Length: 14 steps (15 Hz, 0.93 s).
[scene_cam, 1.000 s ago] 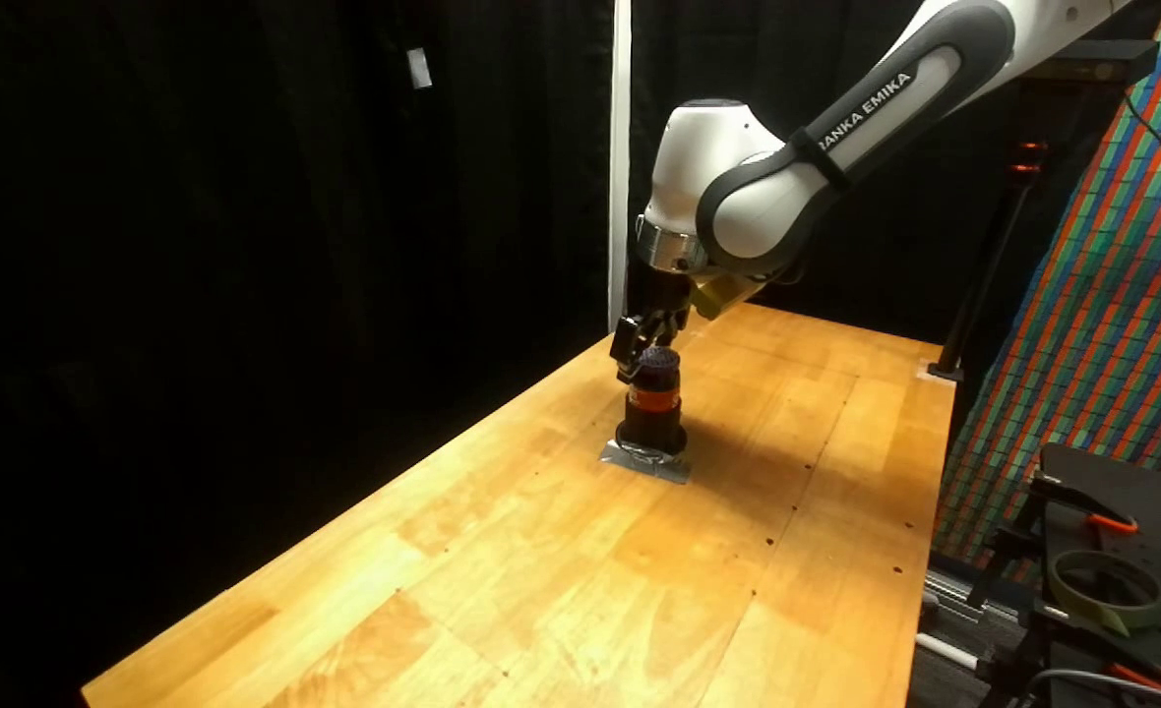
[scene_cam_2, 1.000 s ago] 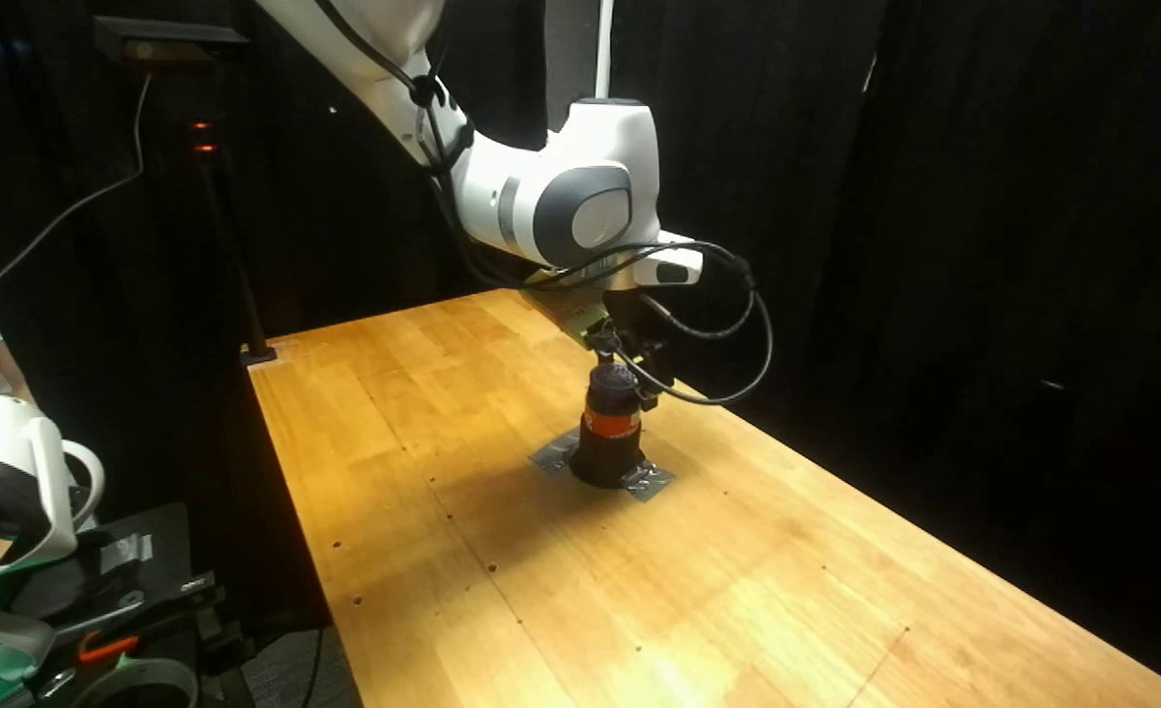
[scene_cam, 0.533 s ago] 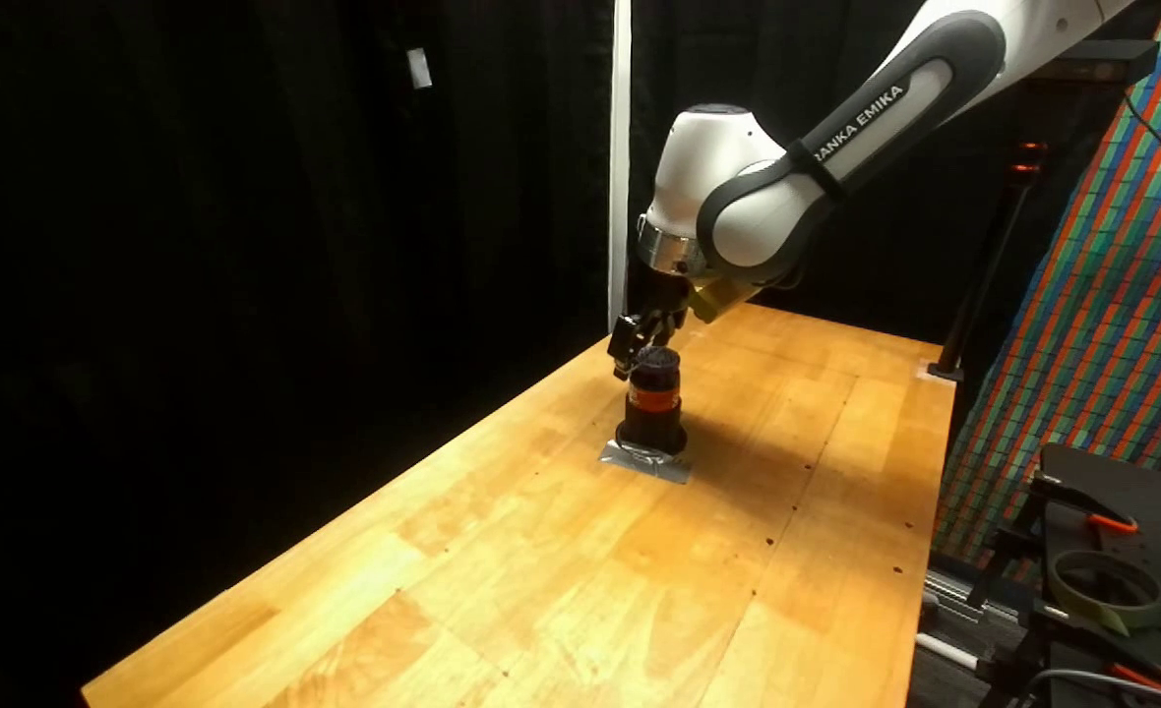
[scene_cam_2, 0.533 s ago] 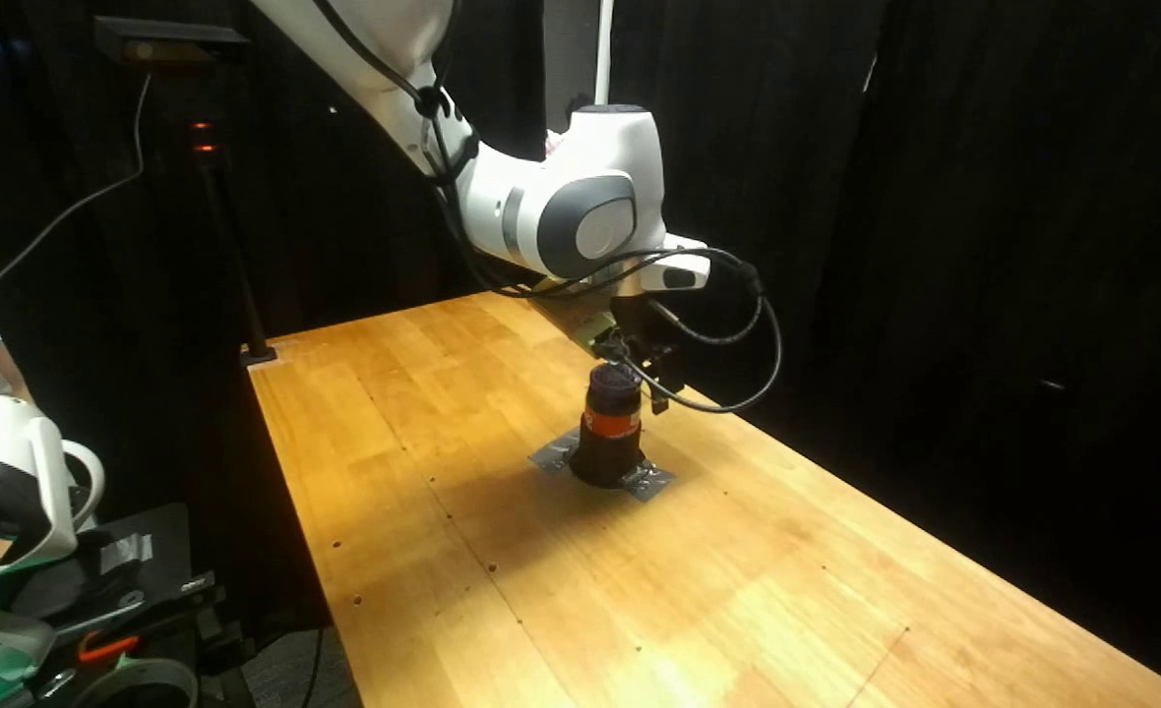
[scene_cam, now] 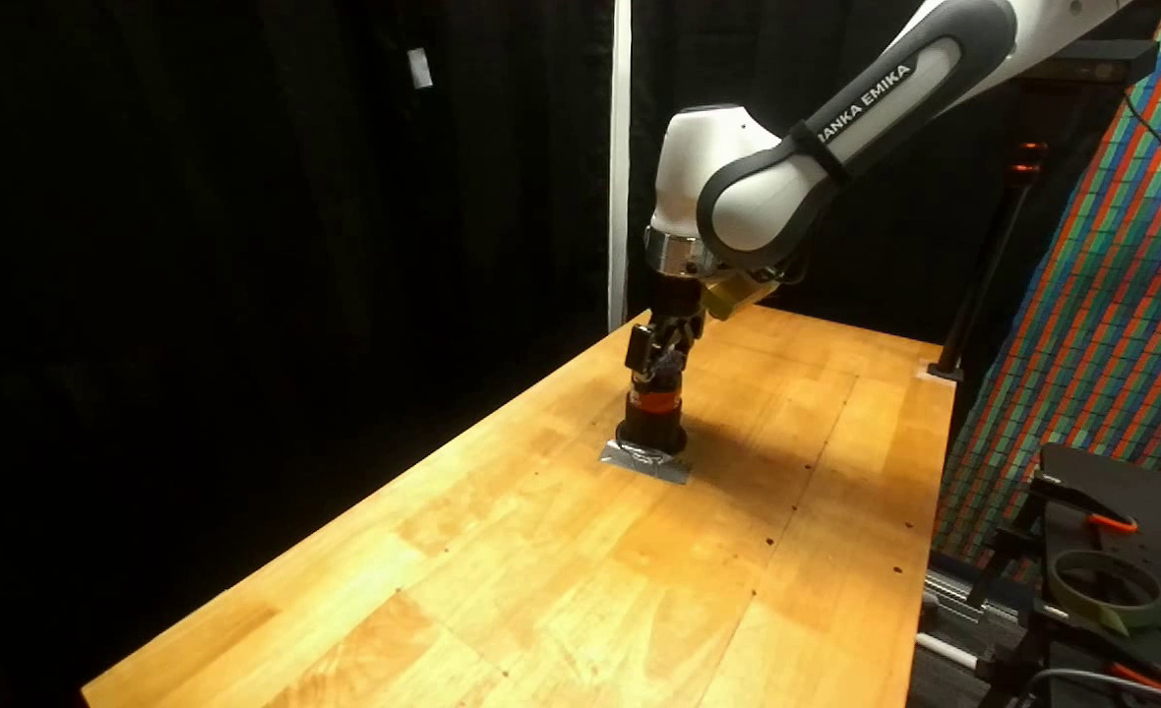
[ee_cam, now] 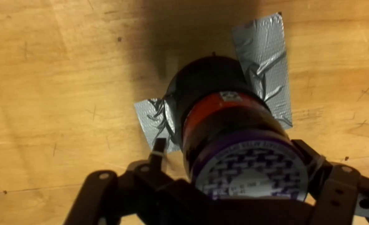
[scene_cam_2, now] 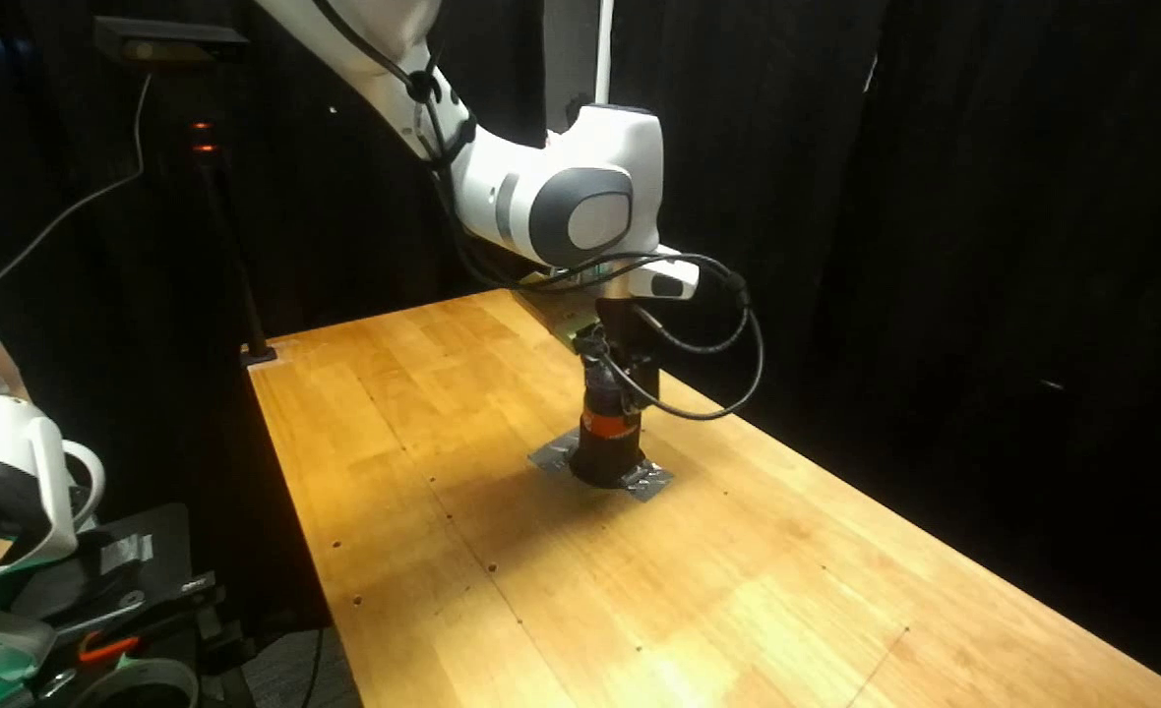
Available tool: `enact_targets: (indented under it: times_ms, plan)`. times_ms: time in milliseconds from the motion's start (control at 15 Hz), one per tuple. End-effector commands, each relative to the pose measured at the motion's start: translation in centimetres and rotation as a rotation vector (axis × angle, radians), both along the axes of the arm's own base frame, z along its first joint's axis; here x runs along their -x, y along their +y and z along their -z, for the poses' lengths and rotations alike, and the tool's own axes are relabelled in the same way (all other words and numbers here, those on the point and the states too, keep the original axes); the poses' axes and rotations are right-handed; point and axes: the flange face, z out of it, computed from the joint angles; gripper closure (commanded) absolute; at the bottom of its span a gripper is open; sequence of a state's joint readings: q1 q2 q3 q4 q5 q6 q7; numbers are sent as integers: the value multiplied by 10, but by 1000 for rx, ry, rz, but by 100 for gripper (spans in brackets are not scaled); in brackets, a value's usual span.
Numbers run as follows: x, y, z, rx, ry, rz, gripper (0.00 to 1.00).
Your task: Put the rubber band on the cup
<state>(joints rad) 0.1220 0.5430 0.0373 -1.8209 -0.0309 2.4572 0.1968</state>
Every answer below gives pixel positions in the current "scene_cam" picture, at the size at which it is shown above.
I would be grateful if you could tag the grey tape roll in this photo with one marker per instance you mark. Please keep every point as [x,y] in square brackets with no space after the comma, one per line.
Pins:
[1105,589]

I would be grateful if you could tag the colourful patterned panel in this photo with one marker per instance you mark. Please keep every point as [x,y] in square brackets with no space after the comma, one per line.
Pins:
[1114,299]

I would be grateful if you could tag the white paper tag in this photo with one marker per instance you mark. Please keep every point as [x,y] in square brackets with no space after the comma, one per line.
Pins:
[420,70]

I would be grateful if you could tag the beige wrist camera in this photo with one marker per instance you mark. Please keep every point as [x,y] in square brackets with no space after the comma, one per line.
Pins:
[743,287]

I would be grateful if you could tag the black curtain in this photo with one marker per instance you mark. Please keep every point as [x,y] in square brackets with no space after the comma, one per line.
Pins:
[276,260]

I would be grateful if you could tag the orange rubber band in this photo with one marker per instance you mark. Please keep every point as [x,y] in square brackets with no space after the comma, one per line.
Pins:
[656,401]

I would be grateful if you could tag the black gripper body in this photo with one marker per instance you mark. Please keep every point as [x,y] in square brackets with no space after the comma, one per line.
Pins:
[676,306]

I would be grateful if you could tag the black tripod stand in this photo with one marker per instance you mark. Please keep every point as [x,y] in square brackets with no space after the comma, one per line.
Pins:
[995,260]

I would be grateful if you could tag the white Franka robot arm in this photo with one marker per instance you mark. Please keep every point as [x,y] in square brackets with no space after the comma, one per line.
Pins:
[818,133]

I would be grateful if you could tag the black equipment stand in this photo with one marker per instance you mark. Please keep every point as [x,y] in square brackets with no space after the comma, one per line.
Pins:
[1123,553]

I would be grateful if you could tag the white vertical pole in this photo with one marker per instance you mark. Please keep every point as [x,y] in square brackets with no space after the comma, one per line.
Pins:
[621,159]

